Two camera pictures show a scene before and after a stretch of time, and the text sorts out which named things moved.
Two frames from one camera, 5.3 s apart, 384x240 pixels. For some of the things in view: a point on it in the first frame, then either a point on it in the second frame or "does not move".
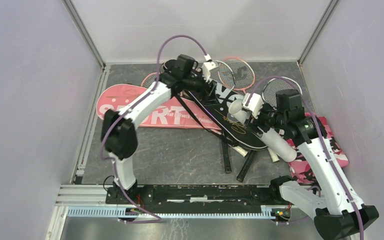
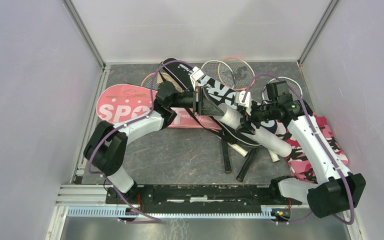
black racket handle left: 226,157 does not move
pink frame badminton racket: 244,74 does not move
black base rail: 140,199 does not move
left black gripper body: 205,96 to 199,101
